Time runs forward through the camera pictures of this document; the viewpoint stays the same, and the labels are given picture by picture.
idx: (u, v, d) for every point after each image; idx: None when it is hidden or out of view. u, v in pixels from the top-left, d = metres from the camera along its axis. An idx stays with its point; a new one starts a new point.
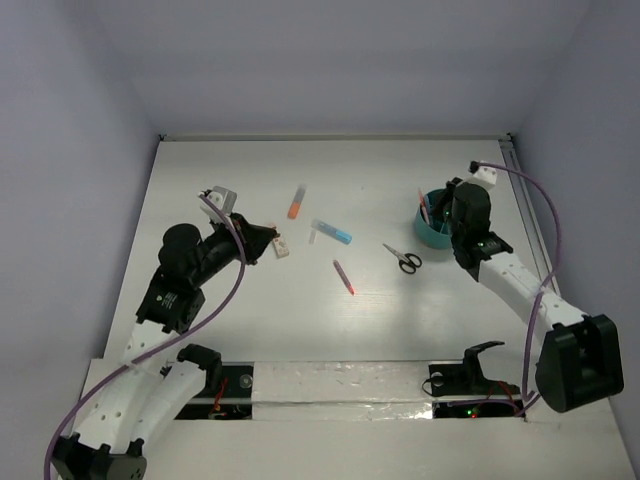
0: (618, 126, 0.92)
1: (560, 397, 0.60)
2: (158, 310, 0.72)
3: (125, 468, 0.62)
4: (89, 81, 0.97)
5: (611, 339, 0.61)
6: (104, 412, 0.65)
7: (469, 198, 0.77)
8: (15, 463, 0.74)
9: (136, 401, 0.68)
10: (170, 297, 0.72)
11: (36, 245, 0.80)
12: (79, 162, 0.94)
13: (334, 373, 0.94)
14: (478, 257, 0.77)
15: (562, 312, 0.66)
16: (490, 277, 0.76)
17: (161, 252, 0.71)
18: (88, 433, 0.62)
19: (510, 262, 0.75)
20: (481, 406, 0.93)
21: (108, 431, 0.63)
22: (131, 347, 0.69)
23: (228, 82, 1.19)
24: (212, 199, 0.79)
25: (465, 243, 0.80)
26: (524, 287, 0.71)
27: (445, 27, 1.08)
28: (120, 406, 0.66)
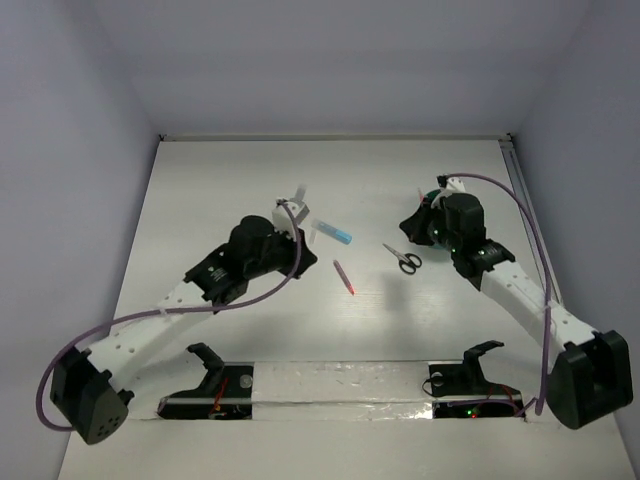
0: (619, 122, 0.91)
1: (571, 415, 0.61)
2: (206, 277, 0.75)
3: (112, 409, 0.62)
4: (85, 71, 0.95)
5: (621, 355, 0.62)
6: (125, 343, 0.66)
7: (460, 206, 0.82)
8: (19, 465, 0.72)
9: (152, 346, 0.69)
10: (220, 272, 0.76)
11: (38, 246, 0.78)
12: (76, 155, 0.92)
13: (334, 373, 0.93)
14: (479, 263, 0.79)
15: (572, 328, 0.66)
16: (494, 289, 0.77)
17: (239, 232, 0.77)
18: (100, 355, 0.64)
19: (513, 273, 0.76)
20: (481, 406, 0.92)
21: (117, 360, 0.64)
22: (169, 298, 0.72)
23: (227, 80, 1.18)
24: (289, 207, 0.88)
25: (463, 252, 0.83)
26: (530, 300, 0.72)
27: (449, 21, 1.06)
28: (140, 342, 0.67)
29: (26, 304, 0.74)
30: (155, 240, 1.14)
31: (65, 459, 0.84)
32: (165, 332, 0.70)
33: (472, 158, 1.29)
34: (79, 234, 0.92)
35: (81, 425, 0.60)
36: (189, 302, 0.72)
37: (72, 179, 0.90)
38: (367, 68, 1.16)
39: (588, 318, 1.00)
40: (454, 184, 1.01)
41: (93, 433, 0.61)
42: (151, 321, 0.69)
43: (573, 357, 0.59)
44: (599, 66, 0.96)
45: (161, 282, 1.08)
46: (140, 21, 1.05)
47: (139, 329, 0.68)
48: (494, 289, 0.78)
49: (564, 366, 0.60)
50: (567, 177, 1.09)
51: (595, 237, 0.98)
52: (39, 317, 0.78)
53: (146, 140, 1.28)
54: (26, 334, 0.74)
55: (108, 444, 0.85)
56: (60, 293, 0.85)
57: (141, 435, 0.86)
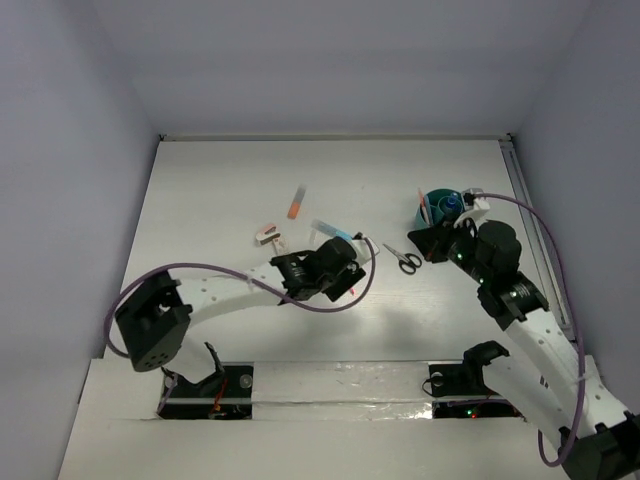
0: (619, 121, 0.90)
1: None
2: (287, 268, 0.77)
3: (171, 345, 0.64)
4: (85, 71, 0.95)
5: None
6: (211, 289, 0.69)
7: (498, 241, 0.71)
8: (19, 466, 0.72)
9: (226, 306, 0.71)
10: (301, 272, 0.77)
11: (38, 246, 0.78)
12: (76, 155, 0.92)
13: (334, 374, 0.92)
14: (509, 305, 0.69)
15: (604, 404, 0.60)
16: (521, 339, 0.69)
17: (332, 243, 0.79)
18: (187, 289, 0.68)
19: (545, 326, 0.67)
20: (481, 406, 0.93)
21: (198, 301, 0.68)
22: (255, 271, 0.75)
23: (227, 79, 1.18)
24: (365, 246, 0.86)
25: (492, 289, 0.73)
26: (562, 366, 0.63)
27: (449, 22, 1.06)
28: (224, 295, 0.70)
29: (25, 304, 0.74)
30: (154, 240, 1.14)
31: (64, 459, 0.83)
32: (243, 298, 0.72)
33: (471, 158, 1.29)
34: (79, 234, 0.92)
35: (139, 346, 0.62)
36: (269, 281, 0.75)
37: (72, 179, 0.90)
38: (367, 68, 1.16)
39: (589, 318, 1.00)
40: (482, 202, 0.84)
41: (144, 360, 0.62)
42: (237, 282, 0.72)
43: (603, 445, 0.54)
44: (599, 65, 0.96)
45: None
46: (140, 21, 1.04)
47: (226, 283, 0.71)
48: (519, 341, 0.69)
49: (592, 448, 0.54)
50: (568, 177, 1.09)
51: (596, 237, 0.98)
52: (39, 318, 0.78)
53: (146, 140, 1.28)
54: (25, 334, 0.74)
55: (108, 444, 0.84)
56: (60, 293, 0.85)
57: (141, 436, 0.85)
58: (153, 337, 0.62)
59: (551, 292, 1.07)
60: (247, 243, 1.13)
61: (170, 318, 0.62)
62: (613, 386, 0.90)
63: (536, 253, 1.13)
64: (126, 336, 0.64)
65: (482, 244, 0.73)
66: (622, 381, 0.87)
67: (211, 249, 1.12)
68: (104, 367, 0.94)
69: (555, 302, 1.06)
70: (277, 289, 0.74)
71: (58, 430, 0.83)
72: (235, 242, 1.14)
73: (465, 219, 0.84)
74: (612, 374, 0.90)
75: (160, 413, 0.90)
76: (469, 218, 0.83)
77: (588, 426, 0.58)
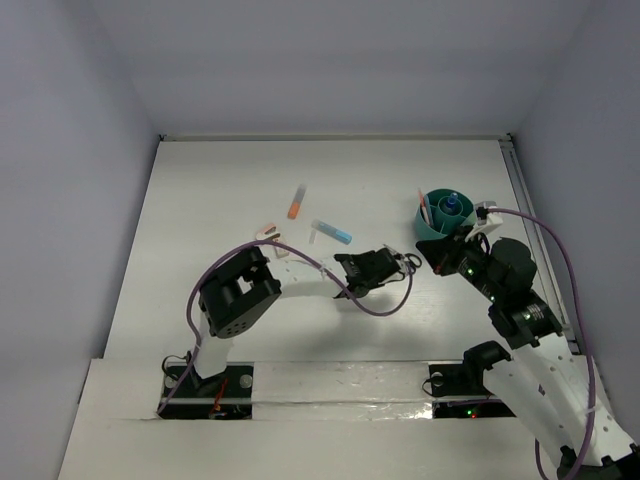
0: (618, 121, 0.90)
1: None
2: (346, 264, 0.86)
3: (254, 316, 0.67)
4: (85, 74, 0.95)
5: None
6: (293, 270, 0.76)
7: (513, 262, 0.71)
8: (19, 467, 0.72)
9: (299, 287, 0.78)
10: (357, 270, 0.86)
11: (39, 248, 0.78)
12: (76, 156, 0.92)
13: (334, 373, 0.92)
14: (522, 326, 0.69)
15: (611, 436, 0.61)
16: (531, 361, 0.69)
17: (385, 251, 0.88)
18: (275, 267, 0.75)
19: (557, 353, 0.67)
20: (481, 406, 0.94)
21: (281, 279, 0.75)
22: (325, 262, 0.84)
23: (227, 81, 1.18)
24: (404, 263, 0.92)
25: (504, 306, 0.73)
26: (573, 396, 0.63)
27: (449, 23, 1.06)
28: (302, 276, 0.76)
29: (26, 305, 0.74)
30: (155, 240, 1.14)
31: (65, 458, 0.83)
32: (314, 282, 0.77)
33: (471, 158, 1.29)
34: (80, 235, 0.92)
35: (225, 313, 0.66)
36: (335, 273, 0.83)
37: (71, 180, 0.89)
38: (367, 68, 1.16)
39: (588, 318, 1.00)
40: (493, 215, 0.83)
41: (227, 327, 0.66)
42: (310, 268, 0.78)
43: None
44: (598, 67, 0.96)
45: (161, 282, 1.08)
46: (140, 22, 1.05)
47: (304, 266, 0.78)
48: (528, 362, 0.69)
49: None
50: (567, 177, 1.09)
51: (596, 237, 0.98)
52: (39, 318, 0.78)
53: (146, 140, 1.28)
54: (25, 335, 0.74)
55: (109, 443, 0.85)
56: (60, 294, 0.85)
57: (142, 435, 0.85)
58: (240, 306, 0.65)
59: (551, 296, 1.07)
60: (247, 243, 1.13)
61: (260, 291, 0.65)
62: (613, 386, 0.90)
63: (537, 257, 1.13)
64: (213, 300, 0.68)
65: (498, 264, 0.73)
66: (622, 382, 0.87)
67: (211, 249, 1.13)
68: (103, 368, 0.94)
69: (555, 302, 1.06)
70: (340, 280, 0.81)
71: (58, 431, 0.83)
72: (236, 242, 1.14)
73: (473, 232, 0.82)
74: (612, 374, 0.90)
75: (160, 413, 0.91)
76: (479, 232, 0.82)
77: (594, 458, 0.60)
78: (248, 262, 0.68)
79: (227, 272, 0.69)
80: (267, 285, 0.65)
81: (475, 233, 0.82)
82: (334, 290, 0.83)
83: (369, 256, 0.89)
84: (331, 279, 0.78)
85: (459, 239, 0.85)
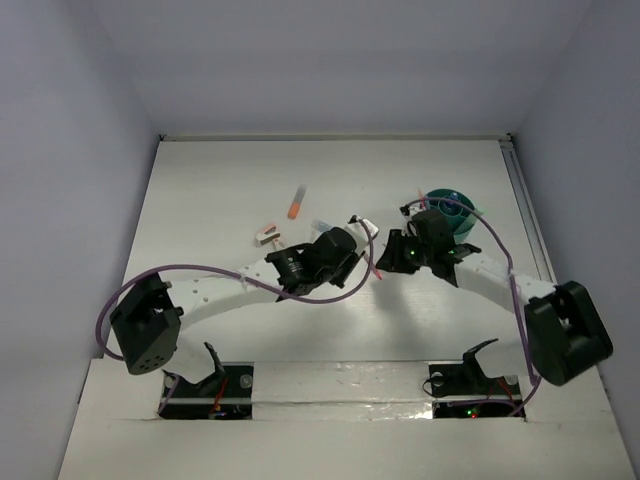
0: (618, 120, 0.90)
1: (559, 372, 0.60)
2: (284, 264, 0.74)
3: (166, 347, 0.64)
4: (85, 73, 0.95)
5: (585, 300, 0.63)
6: (202, 290, 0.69)
7: (424, 215, 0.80)
8: (18, 467, 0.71)
9: (223, 304, 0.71)
10: (298, 266, 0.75)
11: (38, 248, 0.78)
12: (76, 156, 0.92)
13: (334, 373, 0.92)
14: (453, 261, 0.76)
15: (535, 287, 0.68)
16: (465, 278, 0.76)
17: (331, 236, 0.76)
18: (179, 291, 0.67)
19: (479, 258, 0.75)
20: (481, 406, 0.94)
21: (190, 301, 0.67)
22: (250, 268, 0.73)
23: (227, 81, 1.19)
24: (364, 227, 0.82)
25: (436, 255, 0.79)
26: (498, 276, 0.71)
27: (448, 22, 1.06)
28: (214, 295, 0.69)
29: (25, 303, 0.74)
30: (155, 239, 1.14)
31: (65, 458, 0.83)
32: (237, 296, 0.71)
33: (471, 158, 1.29)
34: (79, 234, 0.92)
35: (135, 347, 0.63)
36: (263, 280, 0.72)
37: (71, 179, 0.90)
38: (367, 68, 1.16)
39: None
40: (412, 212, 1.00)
41: (141, 359, 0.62)
42: (226, 281, 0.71)
43: (539, 306, 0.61)
44: (598, 67, 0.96)
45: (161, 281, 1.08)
46: (139, 22, 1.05)
47: (219, 282, 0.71)
48: (465, 280, 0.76)
49: (534, 317, 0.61)
50: (567, 177, 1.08)
51: (595, 237, 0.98)
52: (39, 317, 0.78)
53: (146, 140, 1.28)
54: (25, 333, 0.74)
55: (109, 443, 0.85)
56: (60, 294, 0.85)
57: (142, 435, 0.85)
58: (146, 342, 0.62)
59: None
60: (247, 243, 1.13)
61: (158, 323, 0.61)
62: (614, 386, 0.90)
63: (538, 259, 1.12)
64: (123, 340, 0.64)
65: (415, 224, 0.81)
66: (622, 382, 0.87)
67: (211, 249, 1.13)
68: (104, 368, 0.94)
69: None
70: (273, 287, 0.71)
71: (58, 431, 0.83)
72: (236, 242, 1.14)
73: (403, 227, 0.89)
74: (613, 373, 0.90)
75: (160, 413, 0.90)
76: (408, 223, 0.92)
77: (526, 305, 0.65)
78: (147, 293, 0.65)
79: (131, 306, 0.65)
80: (164, 316, 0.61)
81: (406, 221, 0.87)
82: (270, 295, 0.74)
83: (309, 245, 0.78)
84: (253, 287, 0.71)
85: (396, 233, 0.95)
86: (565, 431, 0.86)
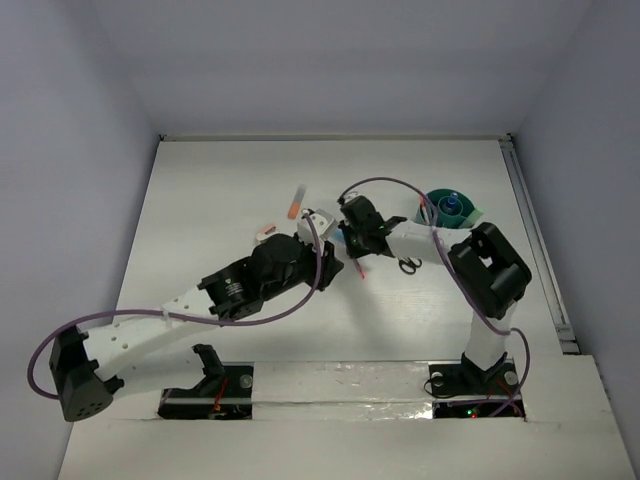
0: (617, 120, 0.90)
1: (495, 307, 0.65)
2: (221, 288, 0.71)
3: (93, 398, 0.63)
4: (85, 73, 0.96)
5: (496, 236, 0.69)
6: (122, 337, 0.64)
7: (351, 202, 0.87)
8: (19, 466, 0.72)
9: (151, 345, 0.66)
10: (236, 286, 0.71)
11: (37, 247, 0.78)
12: (76, 156, 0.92)
13: (333, 373, 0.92)
14: (384, 235, 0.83)
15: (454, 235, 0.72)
16: (399, 246, 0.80)
17: (262, 249, 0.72)
18: (96, 343, 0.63)
19: (406, 224, 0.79)
20: (481, 406, 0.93)
21: (108, 353, 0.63)
22: (177, 301, 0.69)
23: (227, 81, 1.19)
24: (316, 221, 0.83)
25: (369, 234, 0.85)
26: (421, 235, 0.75)
27: (448, 23, 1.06)
28: (136, 340, 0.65)
29: (25, 304, 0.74)
30: (154, 239, 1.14)
31: (66, 458, 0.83)
32: (164, 335, 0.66)
33: (471, 158, 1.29)
34: (79, 234, 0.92)
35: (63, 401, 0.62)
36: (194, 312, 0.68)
37: (71, 179, 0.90)
38: (367, 68, 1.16)
39: (588, 318, 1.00)
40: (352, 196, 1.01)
41: (71, 413, 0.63)
42: (150, 321, 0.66)
43: (458, 250, 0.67)
44: (598, 66, 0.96)
45: (161, 281, 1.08)
46: (139, 22, 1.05)
47: (140, 325, 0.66)
48: (399, 247, 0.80)
49: (458, 262, 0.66)
50: (567, 177, 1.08)
51: (595, 237, 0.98)
52: (40, 317, 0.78)
53: (146, 140, 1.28)
54: (26, 334, 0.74)
55: (108, 443, 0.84)
56: (60, 294, 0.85)
57: (141, 435, 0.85)
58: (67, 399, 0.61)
59: (551, 297, 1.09)
60: (247, 243, 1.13)
61: (77, 376, 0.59)
62: (613, 386, 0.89)
63: (536, 257, 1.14)
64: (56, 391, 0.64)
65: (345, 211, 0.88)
66: (621, 382, 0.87)
67: (211, 248, 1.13)
68: None
69: (555, 303, 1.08)
70: (203, 318, 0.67)
71: (58, 431, 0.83)
72: (236, 242, 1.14)
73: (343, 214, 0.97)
74: (612, 372, 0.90)
75: (159, 413, 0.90)
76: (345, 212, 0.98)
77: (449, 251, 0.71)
78: (61, 349, 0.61)
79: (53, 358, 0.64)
80: (77, 371, 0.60)
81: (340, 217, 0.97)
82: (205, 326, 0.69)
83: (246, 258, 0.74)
84: (179, 323, 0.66)
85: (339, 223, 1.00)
86: (564, 431, 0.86)
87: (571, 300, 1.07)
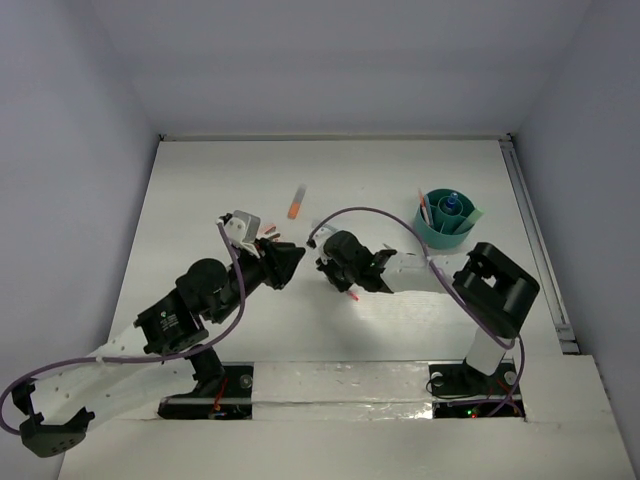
0: (617, 120, 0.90)
1: (511, 328, 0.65)
2: (155, 325, 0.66)
3: (55, 439, 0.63)
4: (85, 73, 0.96)
5: (496, 255, 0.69)
6: (62, 387, 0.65)
7: (334, 242, 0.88)
8: (18, 467, 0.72)
9: (93, 389, 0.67)
10: (171, 319, 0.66)
11: (37, 246, 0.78)
12: (76, 156, 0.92)
13: (334, 373, 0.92)
14: (379, 273, 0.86)
15: (453, 260, 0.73)
16: (397, 281, 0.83)
17: (188, 280, 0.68)
18: (40, 395, 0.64)
19: (398, 259, 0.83)
20: (481, 406, 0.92)
21: (51, 405, 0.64)
22: (114, 344, 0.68)
23: (227, 81, 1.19)
24: (235, 227, 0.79)
25: (361, 273, 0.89)
26: (416, 265, 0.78)
27: (448, 23, 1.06)
28: (77, 388, 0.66)
29: (25, 304, 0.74)
30: (154, 239, 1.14)
31: (66, 459, 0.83)
32: (103, 377, 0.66)
33: (471, 158, 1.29)
34: (79, 234, 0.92)
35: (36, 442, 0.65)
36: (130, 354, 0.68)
37: (71, 179, 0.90)
38: (367, 68, 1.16)
39: (587, 319, 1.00)
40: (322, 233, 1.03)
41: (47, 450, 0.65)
42: (86, 368, 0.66)
43: (464, 278, 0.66)
44: (598, 66, 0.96)
45: (160, 281, 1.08)
46: (139, 21, 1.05)
47: (80, 371, 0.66)
48: (396, 282, 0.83)
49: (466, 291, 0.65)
50: (567, 177, 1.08)
51: (595, 237, 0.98)
52: (38, 320, 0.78)
53: (146, 140, 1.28)
54: (26, 334, 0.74)
55: (108, 443, 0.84)
56: (60, 294, 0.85)
57: (141, 435, 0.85)
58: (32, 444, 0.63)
59: (552, 297, 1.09)
60: None
61: (24, 431, 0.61)
62: (613, 386, 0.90)
63: (536, 257, 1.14)
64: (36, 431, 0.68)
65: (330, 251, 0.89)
66: (621, 382, 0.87)
67: (211, 249, 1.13)
68: None
69: (555, 303, 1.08)
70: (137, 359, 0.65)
71: None
72: None
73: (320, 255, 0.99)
74: (612, 373, 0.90)
75: (159, 413, 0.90)
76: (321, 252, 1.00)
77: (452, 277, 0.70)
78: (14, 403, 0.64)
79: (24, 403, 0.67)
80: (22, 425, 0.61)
81: (321, 254, 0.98)
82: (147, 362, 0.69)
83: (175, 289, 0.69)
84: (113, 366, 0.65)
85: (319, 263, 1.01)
86: (564, 431, 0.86)
87: (570, 300, 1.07)
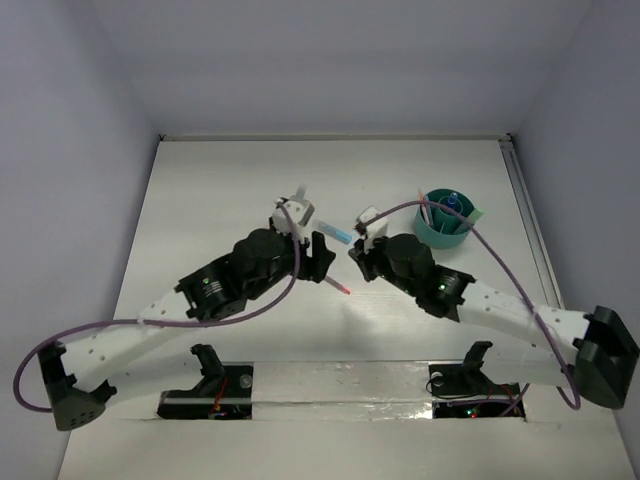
0: (616, 119, 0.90)
1: (611, 400, 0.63)
2: (200, 288, 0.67)
3: (79, 405, 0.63)
4: (85, 72, 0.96)
5: (617, 323, 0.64)
6: (98, 349, 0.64)
7: (409, 254, 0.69)
8: (18, 465, 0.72)
9: (128, 355, 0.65)
10: (215, 286, 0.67)
11: (36, 244, 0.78)
12: (76, 156, 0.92)
13: (334, 373, 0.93)
14: (452, 303, 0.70)
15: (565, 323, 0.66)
16: (471, 317, 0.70)
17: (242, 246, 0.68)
18: (71, 356, 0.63)
19: (483, 293, 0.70)
20: (481, 406, 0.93)
21: (84, 367, 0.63)
22: (154, 307, 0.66)
23: (228, 82, 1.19)
24: (291, 208, 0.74)
25: (428, 296, 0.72)
26: (514, 314, 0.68)
27: (447, 23, 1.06)
28: (113, 351, 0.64)
29: (24, 303, 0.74)
30: (154, 240, 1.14)
31: (66, 459, 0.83)
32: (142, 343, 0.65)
33: (471, 158, 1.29)
34: (79, 234, 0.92)
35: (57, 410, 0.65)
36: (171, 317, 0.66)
37: (71, 178, 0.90)
38: (366, 68, 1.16)
39: None
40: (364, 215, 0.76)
41: (65, 420, 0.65)
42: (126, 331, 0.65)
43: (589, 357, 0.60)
44: (598, 66, 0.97)
45: (161, 280, 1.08)
46: (139, 21, 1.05)
47: (118, 334, 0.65)
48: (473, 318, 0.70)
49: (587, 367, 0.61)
50: (567, 176, 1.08)
51: (595, 236, 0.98)
52: (37, 318, 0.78)
53: (146, 140, 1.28)
54: (25, 333, 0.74)
55: (108, 444, 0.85)
56: (59, 293, 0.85)
57: (142, 434, 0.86)
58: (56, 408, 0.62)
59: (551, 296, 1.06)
60: None
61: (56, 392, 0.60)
62: None
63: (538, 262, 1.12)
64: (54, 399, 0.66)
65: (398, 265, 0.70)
66: None
67: (211, 249, 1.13)
68: None
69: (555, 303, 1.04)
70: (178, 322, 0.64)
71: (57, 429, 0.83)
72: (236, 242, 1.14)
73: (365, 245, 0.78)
74: None
75: (160, 413, 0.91)
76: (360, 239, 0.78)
77: (565, 343, 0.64)
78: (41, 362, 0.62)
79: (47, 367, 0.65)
80: (54, 387, 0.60)
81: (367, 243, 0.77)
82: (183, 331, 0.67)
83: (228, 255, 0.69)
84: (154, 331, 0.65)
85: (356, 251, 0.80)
86: (565, 431, 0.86)
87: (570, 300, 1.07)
